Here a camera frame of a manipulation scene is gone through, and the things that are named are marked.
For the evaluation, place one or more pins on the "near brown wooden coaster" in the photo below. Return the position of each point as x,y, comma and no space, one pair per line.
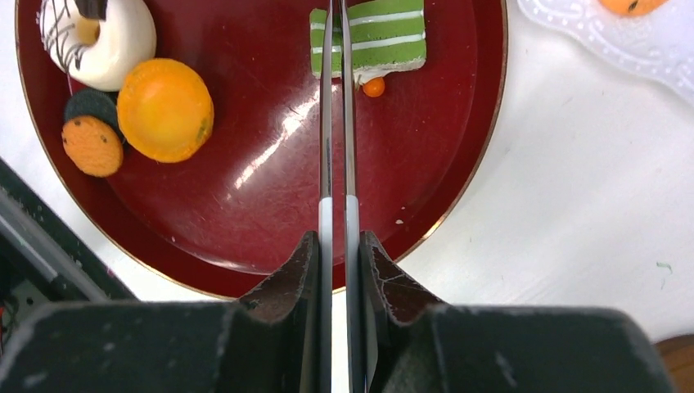
677,354

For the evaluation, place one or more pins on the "white chocolate-drizzled donut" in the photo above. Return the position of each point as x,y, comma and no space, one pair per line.
97,43

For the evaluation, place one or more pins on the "large orange egg tart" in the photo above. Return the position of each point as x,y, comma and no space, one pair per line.
165,110

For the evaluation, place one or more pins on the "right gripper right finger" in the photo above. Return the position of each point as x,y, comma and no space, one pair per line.
416,342

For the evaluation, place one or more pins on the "green striped cake slice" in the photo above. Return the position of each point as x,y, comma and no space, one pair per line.
386,37

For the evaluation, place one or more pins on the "small chip cookie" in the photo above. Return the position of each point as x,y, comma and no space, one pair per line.
631,7

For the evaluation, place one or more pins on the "metal serving tongs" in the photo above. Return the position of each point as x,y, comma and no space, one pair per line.
337,17

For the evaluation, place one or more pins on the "chocolate chip cookie lower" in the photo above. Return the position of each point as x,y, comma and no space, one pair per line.
93,146

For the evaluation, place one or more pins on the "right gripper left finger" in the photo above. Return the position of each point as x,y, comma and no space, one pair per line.
266,341

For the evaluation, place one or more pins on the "white three-tier dessert stand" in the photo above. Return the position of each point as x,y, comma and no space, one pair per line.
657,46

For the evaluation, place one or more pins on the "dark red round tray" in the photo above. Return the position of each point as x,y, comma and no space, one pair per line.
234,212

